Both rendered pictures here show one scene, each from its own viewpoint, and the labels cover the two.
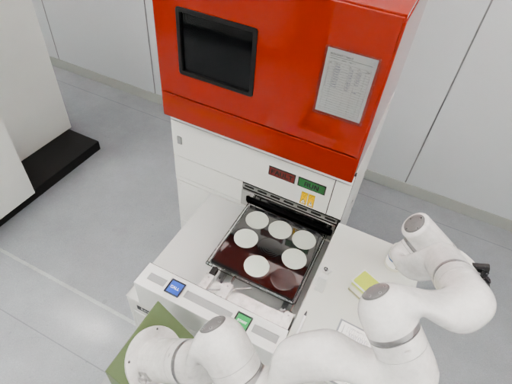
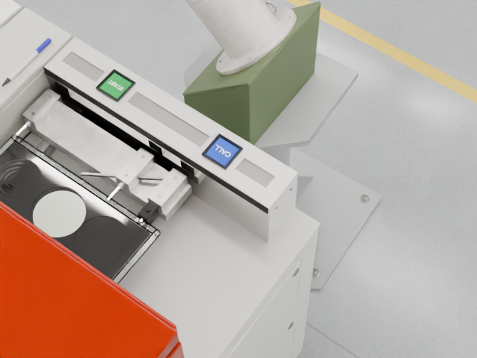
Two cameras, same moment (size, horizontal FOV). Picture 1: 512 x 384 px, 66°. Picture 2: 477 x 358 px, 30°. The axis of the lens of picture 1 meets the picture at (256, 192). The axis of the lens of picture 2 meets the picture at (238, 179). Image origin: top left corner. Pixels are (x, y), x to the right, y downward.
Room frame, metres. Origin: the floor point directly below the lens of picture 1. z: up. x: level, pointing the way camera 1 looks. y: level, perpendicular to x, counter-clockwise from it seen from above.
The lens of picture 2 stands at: (1.54, 0.51, 2.38)
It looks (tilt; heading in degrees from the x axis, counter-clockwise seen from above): 60 degrees down; 196
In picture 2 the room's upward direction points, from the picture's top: 2 degrees counter-clockwise
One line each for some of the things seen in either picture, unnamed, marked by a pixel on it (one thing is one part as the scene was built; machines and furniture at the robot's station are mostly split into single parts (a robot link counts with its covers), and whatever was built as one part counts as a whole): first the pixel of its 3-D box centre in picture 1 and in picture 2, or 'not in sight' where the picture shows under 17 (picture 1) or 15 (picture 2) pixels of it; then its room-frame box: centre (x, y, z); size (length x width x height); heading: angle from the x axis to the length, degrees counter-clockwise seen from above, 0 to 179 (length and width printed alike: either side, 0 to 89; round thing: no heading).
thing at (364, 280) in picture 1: (363, 286); not in sight; (0.77, -0.41, 1.00); 0.07 x 0.07 x 0.07; 45
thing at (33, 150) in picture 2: (249, 282); (83, 183); (0.80, -0.01, 0.90); 0.38 x 0.01 x 0.01; 68
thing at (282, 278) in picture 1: (269, 248); (18, 253); (0.97, -0.08, 0.90); 0.34 x 0.34 x 0.01; 68
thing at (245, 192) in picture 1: (286, 213); not in sight; (1.17, -0.14, 0.89); 0.44 x 0.02 x 0.10; 68
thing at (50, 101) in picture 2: (285, 323); (42, 109); (0.66, -0.15, 0.89); 0.08 x 0.03 x 0.03; 158
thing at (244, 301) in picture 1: (242, 306); (107, 157); (0.72, 0.00, 0.87); 0.36 x 0.08 x 0.03; 68
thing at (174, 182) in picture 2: (205, 284); (167, 190); (0.78, 0.15, 0.89); 0.08 x 0.03 x 0.03; 158
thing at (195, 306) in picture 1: (209, 315); (169, 137); (0.66, 0.12, 0.89); 0.55 x 0.09 x 0.14; 68
